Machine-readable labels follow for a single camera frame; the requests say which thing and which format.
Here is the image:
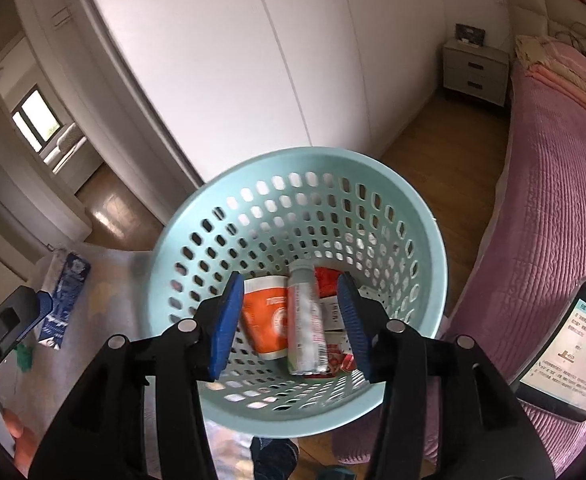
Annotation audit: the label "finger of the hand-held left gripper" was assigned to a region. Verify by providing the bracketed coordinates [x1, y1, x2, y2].
[0, 286, 55, 376]

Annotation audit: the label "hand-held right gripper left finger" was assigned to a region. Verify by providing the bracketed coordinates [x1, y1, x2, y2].
[28, 271, 246, 480]

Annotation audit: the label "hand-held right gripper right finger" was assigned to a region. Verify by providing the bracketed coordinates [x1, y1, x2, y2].
[336, 271, 556, 480]

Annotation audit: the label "red white paper cup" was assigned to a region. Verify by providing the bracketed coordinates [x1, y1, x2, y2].
[318, 332, 369, 378]

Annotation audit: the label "orange paper cup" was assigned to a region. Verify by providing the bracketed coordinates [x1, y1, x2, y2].
[240, 276, 290, 359]

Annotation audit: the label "white tube red label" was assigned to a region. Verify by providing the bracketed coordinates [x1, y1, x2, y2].
[287, 260, 328, 376]

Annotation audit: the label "red plastic bag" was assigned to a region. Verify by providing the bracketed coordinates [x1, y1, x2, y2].
[314, 267, 344, 301]

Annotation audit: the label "blue milk carton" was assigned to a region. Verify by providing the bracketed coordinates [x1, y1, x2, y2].
[37, 252, 92, 348]

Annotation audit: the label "teal plastic perforated basket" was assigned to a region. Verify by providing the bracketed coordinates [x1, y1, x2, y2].
[148, 146, 448, 433]

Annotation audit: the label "person's left hand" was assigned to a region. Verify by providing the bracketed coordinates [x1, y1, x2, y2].
[3, 406, 39, 476]

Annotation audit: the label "green wrapper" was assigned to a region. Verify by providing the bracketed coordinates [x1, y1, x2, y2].
[14, 342, 36, 372]

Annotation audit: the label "person's jeans leg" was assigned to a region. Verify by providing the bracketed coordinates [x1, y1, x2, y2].
[250, 435, 299, 480]

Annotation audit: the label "white sofa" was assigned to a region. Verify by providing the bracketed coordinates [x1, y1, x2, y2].
[40, 122, 105, 193]

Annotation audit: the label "window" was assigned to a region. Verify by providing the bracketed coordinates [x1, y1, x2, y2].
[12, 89, 61, 153]

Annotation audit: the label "black smartphone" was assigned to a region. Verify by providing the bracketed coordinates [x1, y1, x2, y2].
[515, 280, 586, 423]

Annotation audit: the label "pink bed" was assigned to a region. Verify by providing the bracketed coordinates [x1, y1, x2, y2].
[333, 35, 586, 466]

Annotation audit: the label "white wardrobe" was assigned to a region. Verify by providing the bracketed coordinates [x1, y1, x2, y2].
[73, 0, 454, 186]

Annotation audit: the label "grey nightstand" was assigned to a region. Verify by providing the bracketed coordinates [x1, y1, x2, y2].
[442, 39, 511, 107]

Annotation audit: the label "folded pink blankets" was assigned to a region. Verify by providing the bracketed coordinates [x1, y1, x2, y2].
[515, 35, 586, 126]

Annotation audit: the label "beige padded headboard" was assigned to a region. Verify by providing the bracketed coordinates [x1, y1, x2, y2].
[503, 0, 586, 61]

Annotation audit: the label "dark picture frame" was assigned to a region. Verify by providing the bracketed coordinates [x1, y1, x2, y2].
[455, 23, 486, 47]

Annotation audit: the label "black cable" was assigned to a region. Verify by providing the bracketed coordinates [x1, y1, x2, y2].
[548, 22, 586, 56]

